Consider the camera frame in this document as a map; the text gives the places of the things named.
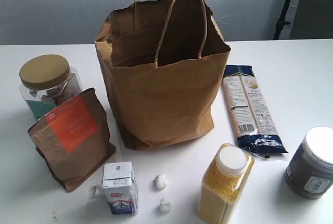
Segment brown paper shopping bag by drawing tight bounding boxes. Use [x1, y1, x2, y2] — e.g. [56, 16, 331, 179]
[94, 0, 231, 150]

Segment yellow millet bottle white cap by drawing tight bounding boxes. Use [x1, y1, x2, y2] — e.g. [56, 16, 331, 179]
[197, 143, 254, 223]

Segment upper white candy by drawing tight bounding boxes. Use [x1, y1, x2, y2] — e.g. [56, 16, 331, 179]
[155, 174, 168, 190]

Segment white candy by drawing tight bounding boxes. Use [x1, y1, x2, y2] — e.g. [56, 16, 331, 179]
[155, 174, 168, 190]
[159, 198, 172, 214]

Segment blue noodle package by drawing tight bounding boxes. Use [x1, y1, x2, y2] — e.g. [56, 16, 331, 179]
[222, 65, 288, 157]

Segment small white milk carton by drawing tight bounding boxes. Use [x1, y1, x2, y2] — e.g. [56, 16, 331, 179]
[101, 162, 138, 215]

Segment brown pouch with orange label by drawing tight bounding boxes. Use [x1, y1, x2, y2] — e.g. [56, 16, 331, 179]
[28, 88, 116, 192]

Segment lower white candy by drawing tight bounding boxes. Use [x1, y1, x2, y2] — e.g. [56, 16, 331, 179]
[159, 198, 172, 214]

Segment clear jar with gold lid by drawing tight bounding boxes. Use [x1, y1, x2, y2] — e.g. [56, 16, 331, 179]
[19, 54, 83, 120]

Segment black light stand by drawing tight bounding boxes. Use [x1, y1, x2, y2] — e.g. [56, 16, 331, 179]
[273, 0, 291, 40]

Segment grey backdrop cloth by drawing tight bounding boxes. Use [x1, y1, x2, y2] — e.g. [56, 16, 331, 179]
[1, 0, 284, 45]

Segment dark jar with white lid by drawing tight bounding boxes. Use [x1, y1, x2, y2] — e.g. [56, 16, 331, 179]
[285, 126, 332, 200]

